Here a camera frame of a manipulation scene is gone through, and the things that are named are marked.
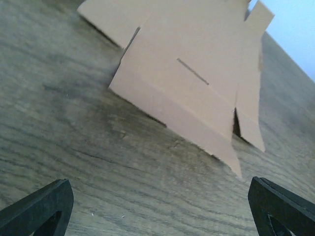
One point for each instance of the brown cardboard box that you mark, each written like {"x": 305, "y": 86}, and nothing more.
{"x": 194, "y": 65}

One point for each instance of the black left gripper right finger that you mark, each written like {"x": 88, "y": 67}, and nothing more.
{"x": 279, "y": 212}

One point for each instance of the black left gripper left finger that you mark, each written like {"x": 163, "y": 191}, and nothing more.
{"x": 45, "y": 212}

